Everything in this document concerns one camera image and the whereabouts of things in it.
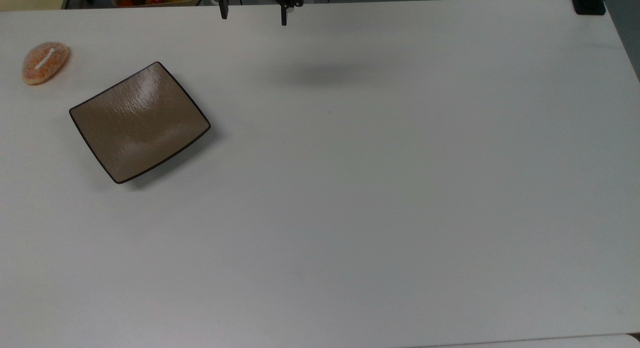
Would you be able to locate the black table clamp mount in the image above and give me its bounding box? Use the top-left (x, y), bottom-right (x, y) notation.
top-left (569, 0), bottom-right (609, 16)

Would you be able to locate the sugared oval bread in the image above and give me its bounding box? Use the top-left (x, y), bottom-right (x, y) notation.
top-left (21, 41), bottom-right (71, 86)

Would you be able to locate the brown square ceramic plate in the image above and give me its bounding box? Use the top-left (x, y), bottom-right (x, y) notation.
top-left (69, 61), bottom-right (212, 185)

